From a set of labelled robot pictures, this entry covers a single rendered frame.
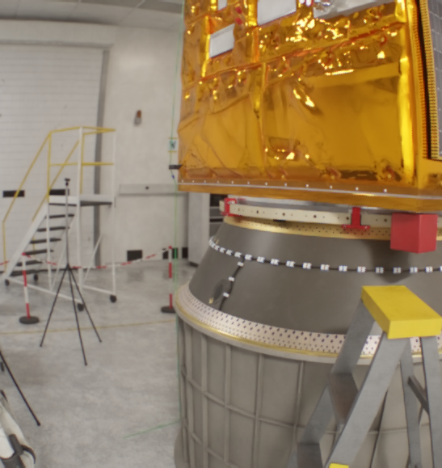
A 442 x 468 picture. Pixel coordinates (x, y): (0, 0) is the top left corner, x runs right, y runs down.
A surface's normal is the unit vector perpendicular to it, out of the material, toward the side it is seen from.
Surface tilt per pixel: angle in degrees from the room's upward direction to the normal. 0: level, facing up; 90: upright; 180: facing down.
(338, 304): 62
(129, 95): 90
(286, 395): 90
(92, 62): 90
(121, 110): 90
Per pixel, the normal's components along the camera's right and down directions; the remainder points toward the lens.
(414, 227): -0.86, 0.03
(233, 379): -0.73, 0.04
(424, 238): 0.52, 0.08
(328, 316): -0.36, -0.40
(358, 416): -0.07, 0.03
